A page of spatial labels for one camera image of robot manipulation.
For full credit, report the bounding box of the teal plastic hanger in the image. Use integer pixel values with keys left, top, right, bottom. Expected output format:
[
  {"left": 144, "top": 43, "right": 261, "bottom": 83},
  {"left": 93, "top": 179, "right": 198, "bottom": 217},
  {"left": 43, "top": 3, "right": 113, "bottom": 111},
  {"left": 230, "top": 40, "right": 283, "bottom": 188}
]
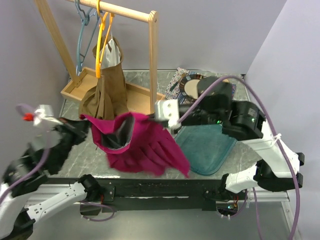
[{"left": 74, "top": 0, "right": 99, "bottom": 76}]

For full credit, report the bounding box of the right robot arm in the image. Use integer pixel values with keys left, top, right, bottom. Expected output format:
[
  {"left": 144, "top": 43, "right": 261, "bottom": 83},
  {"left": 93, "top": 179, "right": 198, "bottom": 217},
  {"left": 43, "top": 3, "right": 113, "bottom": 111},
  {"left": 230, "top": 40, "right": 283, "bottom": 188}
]
[{"left": 152, "top": 75, "right": 305, "bottom": 201}]

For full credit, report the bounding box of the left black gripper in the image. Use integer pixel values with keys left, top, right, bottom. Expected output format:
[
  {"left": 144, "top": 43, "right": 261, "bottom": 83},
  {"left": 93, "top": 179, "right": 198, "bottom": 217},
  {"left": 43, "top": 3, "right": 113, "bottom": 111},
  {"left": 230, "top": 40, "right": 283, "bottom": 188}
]
[{"left": 51, "top": 115, "right": 92, "bottom": 171}]

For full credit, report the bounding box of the magenta garment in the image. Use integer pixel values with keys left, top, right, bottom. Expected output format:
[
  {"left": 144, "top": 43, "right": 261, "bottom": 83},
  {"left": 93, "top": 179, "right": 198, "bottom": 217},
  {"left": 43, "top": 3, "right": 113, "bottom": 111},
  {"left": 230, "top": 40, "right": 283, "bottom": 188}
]
[{"left": 80, "top": 112, "right": 190, "bottom": 178}]

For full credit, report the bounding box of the teal plastic basket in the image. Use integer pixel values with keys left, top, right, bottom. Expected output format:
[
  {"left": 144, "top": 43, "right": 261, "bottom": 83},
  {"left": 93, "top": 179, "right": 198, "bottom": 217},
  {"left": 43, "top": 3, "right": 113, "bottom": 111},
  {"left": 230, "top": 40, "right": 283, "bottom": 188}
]
[{"left": 175, "top": 124, "right": 237, "bottom": 176}]

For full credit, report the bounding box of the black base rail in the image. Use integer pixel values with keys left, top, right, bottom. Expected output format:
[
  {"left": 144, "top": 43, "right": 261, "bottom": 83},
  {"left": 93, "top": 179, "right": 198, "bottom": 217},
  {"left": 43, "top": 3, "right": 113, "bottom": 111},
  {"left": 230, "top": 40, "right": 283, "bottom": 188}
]
[{"left": 86, "top": 178, "right": 247, "bottom": 211}]

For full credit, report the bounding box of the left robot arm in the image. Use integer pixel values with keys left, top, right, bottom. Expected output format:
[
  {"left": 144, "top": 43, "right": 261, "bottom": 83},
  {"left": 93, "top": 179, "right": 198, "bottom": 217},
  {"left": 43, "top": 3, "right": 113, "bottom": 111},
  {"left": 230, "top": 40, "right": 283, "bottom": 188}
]
[{"left": 0, "top": 117, "right": 101, "bottom": 240}]

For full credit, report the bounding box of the tan skirt with white lining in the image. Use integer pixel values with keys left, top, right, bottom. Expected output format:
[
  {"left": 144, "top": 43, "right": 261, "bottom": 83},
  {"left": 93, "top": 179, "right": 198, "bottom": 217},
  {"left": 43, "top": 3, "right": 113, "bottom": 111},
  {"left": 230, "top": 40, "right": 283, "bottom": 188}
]
[{"left": 78, "top": 48, "right": 129, "bottom": 120}]

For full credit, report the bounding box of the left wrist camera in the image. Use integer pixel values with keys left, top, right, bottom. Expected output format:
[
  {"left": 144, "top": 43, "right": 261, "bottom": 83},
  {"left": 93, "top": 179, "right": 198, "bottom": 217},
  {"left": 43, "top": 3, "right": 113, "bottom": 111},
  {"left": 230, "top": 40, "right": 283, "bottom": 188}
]
[{"left": 21, "top": 104, "right": 63, "bottom": 128}]

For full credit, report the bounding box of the brown rimmed ceramic plate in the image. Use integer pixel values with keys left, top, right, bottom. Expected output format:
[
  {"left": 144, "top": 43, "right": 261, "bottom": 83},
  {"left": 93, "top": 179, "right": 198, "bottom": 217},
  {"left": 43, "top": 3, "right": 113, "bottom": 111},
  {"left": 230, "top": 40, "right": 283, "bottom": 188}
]
[{"left": 179, "top": 74, "right": 205, "bottom": 102}]

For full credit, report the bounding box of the patterned placemat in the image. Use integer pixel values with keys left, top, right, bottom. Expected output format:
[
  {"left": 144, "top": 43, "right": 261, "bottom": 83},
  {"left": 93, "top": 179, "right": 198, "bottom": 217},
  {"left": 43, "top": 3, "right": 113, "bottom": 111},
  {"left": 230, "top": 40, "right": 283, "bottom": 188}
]
[{"left": 165, "top": 67, "right": 236, "bottom": 110}]

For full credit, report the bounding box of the dark green pen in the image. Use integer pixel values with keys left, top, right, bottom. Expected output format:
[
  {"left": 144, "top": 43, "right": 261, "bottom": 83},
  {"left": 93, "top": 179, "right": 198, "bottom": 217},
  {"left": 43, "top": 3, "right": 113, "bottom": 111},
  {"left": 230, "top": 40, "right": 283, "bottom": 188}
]
[{"left": 170, "top": 81, "right": 179, "bottom": 91}]

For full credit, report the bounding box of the wooden clothes rack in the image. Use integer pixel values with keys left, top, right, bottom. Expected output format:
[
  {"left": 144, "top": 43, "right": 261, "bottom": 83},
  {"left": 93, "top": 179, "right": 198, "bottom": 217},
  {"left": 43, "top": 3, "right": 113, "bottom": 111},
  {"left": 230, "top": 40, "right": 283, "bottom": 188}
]
[{"left": 34, "top": 0, "right": 164, "bottom": 114}]

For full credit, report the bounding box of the yellow plastic hanger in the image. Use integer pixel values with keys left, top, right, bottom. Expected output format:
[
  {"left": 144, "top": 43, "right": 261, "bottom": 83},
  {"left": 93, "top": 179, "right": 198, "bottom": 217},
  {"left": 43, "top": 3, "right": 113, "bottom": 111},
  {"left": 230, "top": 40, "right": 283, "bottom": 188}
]
[{"left": 95, "top": 0, "right": 115, "bottom": 79}]

